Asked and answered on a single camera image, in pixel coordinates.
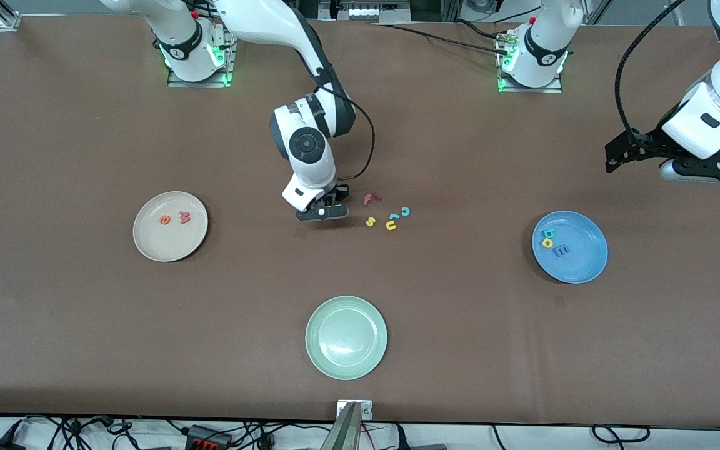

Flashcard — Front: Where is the metal frame device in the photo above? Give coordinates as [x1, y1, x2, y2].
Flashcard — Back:
[319, 0, 412, 24]

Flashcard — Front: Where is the black cable on table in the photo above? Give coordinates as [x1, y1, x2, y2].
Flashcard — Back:
[452, 19, 511, 42]
[369, 21, 514, 57]

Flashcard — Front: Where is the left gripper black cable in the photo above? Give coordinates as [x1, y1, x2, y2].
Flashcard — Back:
[614, 0, 689, 141]

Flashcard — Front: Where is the brown plate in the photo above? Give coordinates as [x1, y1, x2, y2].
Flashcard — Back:
[133, 191, 209, 263]

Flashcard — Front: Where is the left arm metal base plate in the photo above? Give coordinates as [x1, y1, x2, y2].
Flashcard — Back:
[496, 28, 565, 94]

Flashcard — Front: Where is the black red power strip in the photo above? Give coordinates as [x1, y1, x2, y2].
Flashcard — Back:
[186, 425, 231, 449]

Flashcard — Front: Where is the pale green plate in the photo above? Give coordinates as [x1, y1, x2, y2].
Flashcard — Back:
[305, 296, 388, 381]

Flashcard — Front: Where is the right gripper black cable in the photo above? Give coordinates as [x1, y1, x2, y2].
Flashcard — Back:
[326, 84, 376, 183]

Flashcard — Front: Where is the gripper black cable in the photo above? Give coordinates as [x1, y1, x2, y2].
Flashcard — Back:
[614, 0, 689, 141]
[326, 84, 376, 183]

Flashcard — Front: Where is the metal camera mast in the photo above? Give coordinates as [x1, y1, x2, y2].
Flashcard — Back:
[319, 400, 373, 450]

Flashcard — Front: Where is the blue plate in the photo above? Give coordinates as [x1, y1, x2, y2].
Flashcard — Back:
[532, 211, 609, 285]

